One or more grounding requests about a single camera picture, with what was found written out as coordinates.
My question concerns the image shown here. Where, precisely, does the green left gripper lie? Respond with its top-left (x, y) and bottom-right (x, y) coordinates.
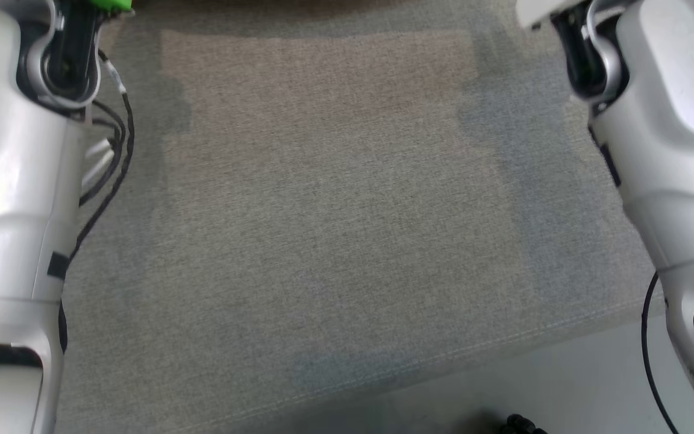
top-left (85, 0), bottom-right (134, 16)

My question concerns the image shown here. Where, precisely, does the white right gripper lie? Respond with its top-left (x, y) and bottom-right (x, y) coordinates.
top-left (516, 0), bottom-right (590, 30)

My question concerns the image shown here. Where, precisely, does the grey fabric sofa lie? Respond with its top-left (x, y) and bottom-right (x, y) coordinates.
top-left (52, 0), bottom-right (694, 434)

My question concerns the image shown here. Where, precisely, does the black ribbed object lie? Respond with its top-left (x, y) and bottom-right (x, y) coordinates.
top-left (499, 414), bottom-right (548, 434)

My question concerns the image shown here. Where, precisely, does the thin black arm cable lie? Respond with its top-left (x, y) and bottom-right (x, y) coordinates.
top-left (640, 271), bottom-right (683, 434)
top-left (79, 101), bottom-right (127, 206)
top-left (61, 48), bottom-right (137, 356)

